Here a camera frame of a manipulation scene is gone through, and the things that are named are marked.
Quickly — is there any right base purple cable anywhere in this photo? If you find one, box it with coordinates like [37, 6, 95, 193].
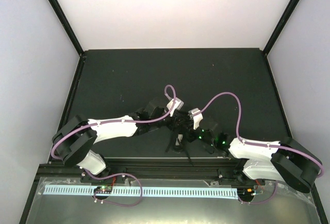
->
[237, 180, 279, 206]

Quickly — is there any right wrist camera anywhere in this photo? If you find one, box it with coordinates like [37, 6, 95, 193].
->
[188, 108, 203, 130]

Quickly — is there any black aluminium rail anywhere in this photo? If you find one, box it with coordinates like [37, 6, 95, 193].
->
[77, 157, 266, 186]

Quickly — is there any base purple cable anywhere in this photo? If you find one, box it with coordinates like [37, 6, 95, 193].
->
[237, 180, 279, 206]
[82, 172, 144, 206]

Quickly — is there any frame post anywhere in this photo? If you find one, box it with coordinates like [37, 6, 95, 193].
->
[48, 0, 85, 57]
[263, 0, 300, 56]

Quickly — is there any left controller board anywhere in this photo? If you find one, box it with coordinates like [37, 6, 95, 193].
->
[93, 185, 112, 194]

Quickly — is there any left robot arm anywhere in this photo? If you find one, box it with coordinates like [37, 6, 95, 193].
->
[51, 97, 184, 182]

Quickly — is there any white slotted cable duct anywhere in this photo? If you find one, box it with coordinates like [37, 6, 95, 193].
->
[43, 185, 238, 200]

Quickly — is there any controller board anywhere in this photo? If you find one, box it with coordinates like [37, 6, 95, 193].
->
[93, 185, 112, 194]
[237, 187, 264, 197]

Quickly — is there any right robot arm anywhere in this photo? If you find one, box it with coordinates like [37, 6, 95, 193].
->
[184, 120, 324, 193]

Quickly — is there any left frame post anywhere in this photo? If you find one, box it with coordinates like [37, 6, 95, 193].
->
[48, 0, 85, 57]

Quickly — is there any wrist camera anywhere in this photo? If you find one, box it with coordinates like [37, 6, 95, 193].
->
[188, 108, 203, 130]
[167, 98, 184, 117]

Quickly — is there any right frame post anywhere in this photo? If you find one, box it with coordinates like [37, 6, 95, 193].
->
[263, 0, 300, 56]

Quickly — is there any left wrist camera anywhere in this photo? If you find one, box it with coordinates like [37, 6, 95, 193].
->
[167, 98, 184, 117]

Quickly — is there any right controller board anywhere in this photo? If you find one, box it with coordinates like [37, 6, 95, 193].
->
[237, 187, 264, 197]

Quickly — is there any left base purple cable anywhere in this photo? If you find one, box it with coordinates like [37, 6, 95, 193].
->
[82, 172, 144, 206]

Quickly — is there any black sneaker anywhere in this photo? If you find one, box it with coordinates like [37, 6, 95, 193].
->
[170, 122, 188, 154]

